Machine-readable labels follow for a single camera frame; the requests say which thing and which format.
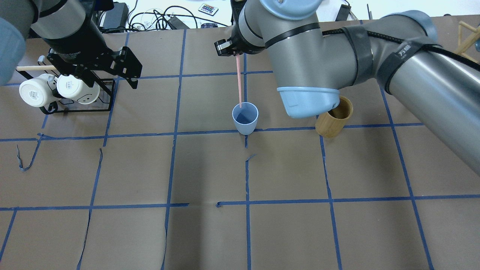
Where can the light blue plastic cup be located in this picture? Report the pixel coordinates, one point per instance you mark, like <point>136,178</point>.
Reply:
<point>245,116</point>

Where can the white mug near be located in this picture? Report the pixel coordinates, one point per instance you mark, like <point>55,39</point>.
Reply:
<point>38,91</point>

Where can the white mug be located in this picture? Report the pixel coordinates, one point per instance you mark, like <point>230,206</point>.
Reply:
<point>38,91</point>
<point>75,89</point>

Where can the white remote control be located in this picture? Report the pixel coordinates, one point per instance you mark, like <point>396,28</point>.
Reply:
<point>208,9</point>

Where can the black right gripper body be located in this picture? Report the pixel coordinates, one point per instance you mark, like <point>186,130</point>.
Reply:
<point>237,44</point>

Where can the wooden cup tree stand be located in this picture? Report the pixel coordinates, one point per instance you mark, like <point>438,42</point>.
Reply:
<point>464,44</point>

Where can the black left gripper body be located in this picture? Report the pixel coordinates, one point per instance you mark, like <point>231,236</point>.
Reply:
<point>72,53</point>

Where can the white mug far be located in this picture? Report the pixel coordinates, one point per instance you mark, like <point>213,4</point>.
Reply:
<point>75,89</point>

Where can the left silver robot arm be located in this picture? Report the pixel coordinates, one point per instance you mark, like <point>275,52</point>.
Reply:
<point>79,48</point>

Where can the bamboo chopstick holder cup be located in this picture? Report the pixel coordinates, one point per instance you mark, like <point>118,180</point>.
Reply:
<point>331,123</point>

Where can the black power adapter brick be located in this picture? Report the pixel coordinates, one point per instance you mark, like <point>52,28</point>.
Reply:
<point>115,20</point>

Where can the black wire mug rack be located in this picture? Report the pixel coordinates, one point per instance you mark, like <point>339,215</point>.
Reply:
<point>104,102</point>

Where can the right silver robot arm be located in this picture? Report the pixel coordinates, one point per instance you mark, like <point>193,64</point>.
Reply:
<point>400,50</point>

